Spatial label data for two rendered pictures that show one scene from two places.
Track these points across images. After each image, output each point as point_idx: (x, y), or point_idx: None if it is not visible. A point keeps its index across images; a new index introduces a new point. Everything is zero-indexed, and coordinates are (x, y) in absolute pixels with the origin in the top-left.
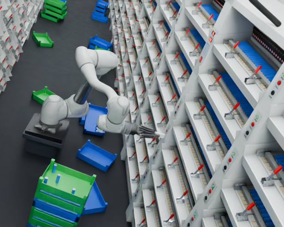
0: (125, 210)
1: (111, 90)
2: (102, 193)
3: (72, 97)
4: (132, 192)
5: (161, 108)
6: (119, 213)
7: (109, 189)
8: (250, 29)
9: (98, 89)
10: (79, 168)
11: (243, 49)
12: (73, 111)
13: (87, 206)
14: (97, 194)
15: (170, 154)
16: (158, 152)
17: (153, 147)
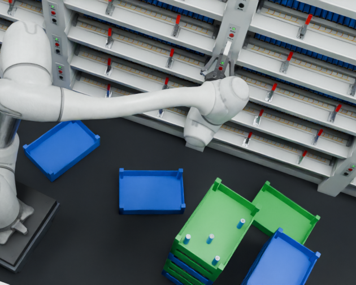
0: (182, 144)
1: (189, 93)
2: (144, 166)
3: None
4: (179, 125)
5: (124, 4)
6: (186, 156)
7: (139, 152)
8: None
9: (147, 111)
10: (82, 185)
11: None
12: (14, 158)
13: (169, 198)
14: (148, 175)
15: (254, 54)
16: (228, 65)
17: (174, 61)
